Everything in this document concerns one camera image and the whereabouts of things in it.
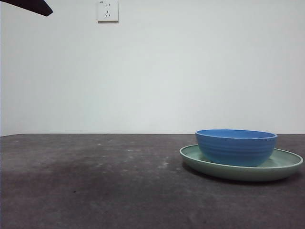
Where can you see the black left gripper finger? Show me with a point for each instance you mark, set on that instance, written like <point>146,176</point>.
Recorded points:
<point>35,6</point>

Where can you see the blue ribbed bowl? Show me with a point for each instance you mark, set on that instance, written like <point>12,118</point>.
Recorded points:
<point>236,150</point>

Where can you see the green round plate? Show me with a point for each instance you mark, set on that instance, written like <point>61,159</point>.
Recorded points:
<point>238,174</point>

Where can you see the grey table mat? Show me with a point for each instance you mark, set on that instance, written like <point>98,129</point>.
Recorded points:
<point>119,202</point>

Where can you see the white wall socket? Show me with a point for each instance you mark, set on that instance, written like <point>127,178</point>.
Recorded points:
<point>107,12</point>

